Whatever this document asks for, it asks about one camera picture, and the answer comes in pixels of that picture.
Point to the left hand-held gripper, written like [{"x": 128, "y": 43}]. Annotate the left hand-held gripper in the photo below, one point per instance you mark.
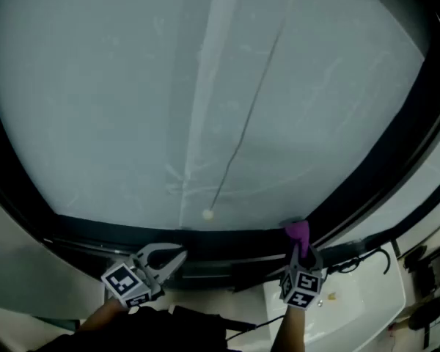
[{"x": 124, "y": 282}]

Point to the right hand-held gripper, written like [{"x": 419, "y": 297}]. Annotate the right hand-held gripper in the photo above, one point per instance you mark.
[{"x": 302, "y": 286}]

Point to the purple cleaning cloth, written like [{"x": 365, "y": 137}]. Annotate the purple cleaning cloth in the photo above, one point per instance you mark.
[{"x": 298, "y": 233}]

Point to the dark metal window frame rail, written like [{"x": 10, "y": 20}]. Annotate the dark metal window frame rail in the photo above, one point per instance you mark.
[{"x": 220, "y": 255}]

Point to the person's left forearm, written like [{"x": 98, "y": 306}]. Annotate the person's left forearm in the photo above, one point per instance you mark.
[{"x": 102, "y": 315}]

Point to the person's right forearm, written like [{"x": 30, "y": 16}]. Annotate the person's right forearm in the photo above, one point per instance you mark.
[{"x": 291, "y": 328}]

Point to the small yellow scrap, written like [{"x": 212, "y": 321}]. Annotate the small yellow scrap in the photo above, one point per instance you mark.
[{"x": 331, "y": 296}]

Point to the white sink basin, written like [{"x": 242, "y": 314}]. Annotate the white sink basin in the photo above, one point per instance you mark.
[{"x": 359, "y": 306}]

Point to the person's black clothing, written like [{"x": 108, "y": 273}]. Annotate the person's black clothing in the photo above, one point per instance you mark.
[{"x": 150, "y": 330}]

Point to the pile of dark equipment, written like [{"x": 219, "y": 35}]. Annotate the pile of dark equipment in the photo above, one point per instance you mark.
[{"x": 432, "y": 270}]

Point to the frosted window glass pane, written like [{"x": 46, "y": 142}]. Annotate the frosted window glass pane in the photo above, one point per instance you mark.
[{"x": 132, "y": 105}]

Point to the black window frame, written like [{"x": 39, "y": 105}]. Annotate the black window frame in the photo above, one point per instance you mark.
[{"x": 418, "y": 141}]

